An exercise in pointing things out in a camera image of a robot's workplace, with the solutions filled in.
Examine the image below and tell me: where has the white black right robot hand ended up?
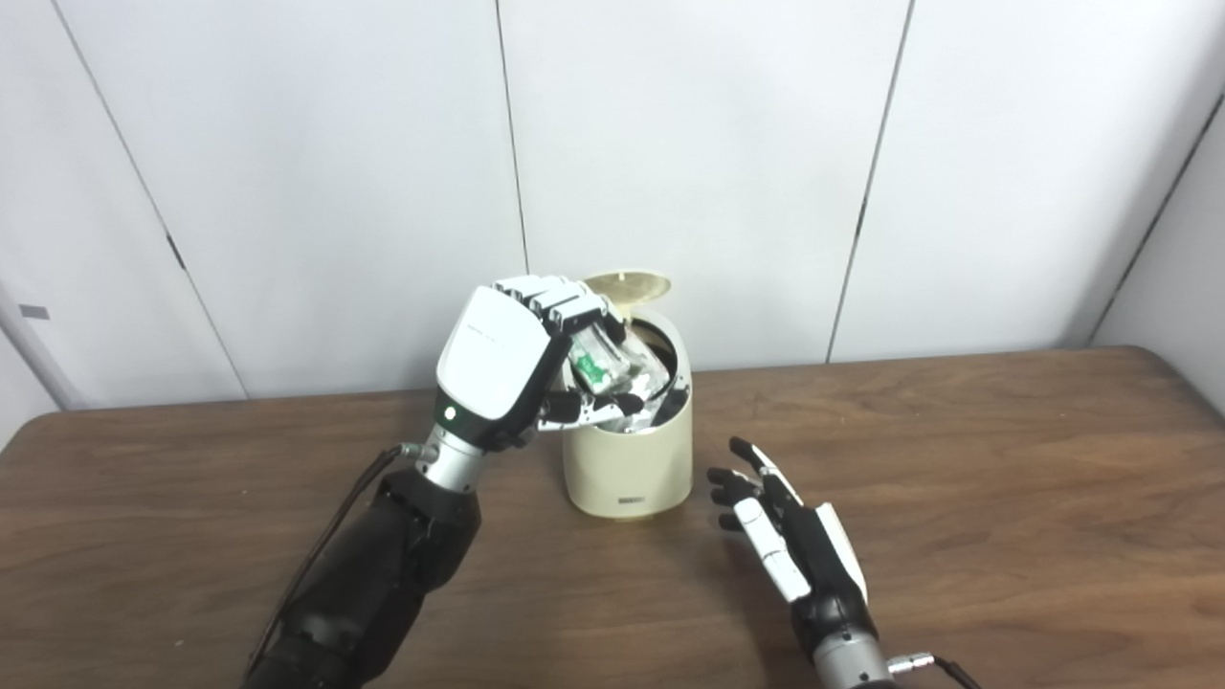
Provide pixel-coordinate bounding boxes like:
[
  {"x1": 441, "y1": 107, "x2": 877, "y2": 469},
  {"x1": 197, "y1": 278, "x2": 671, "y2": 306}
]
[{"x1": 707, "y1": 437, "x2": 877, "y2": 656}]

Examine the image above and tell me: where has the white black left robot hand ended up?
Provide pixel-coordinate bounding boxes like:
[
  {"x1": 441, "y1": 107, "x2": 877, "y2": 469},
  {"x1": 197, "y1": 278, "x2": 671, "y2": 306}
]
[{"x1": 434, "y1": 275, "x2": 647, "y2": 454}]

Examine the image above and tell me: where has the green white milk carton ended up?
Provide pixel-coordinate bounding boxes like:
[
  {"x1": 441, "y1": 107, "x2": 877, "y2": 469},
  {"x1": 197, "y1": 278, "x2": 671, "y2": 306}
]
[{"x1": 565, "y1": 323, "x2": 671, "y2": 398}]

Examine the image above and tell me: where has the round cream bin lid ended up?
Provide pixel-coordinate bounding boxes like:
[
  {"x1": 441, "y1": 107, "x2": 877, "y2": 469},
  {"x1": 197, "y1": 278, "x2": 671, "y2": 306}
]
[{"x1": 582, "y1": 272, "x2": 672, "y2": 312}]

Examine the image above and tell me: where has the cream-colored bin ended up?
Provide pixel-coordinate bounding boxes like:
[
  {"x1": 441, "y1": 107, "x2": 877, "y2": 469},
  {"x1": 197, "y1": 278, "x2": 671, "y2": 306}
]
[{"x1": 562, "y1": 306, "x2": 695, "y2": 521}]

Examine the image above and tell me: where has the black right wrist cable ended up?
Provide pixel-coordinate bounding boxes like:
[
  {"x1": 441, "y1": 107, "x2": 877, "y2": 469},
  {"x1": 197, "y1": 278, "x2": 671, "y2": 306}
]
[{"x1": 888, "y1": 653, "x2": 982, "y2": 689}]

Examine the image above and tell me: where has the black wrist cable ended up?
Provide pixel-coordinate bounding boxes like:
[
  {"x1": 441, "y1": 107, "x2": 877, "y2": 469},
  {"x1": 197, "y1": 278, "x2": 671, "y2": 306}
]
[
  {"x1": 244, "y1": 443, "x2": 422, "y2": 680},
  {"x1": 888, "y1": 653, "x2": 982, "y2": 689}
]

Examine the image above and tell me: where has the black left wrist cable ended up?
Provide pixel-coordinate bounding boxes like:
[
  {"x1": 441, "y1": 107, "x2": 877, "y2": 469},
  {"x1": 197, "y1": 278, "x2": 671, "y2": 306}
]
[{"x1": 244, "y1": 443, "x2": 422, "y2": 680}]

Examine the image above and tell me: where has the gray wall corner post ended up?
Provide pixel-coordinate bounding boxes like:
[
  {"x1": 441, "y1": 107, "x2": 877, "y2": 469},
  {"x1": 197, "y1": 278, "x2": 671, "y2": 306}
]
[{"x1": 0, "y1": 278, "x2": 82, "y2": 412}]

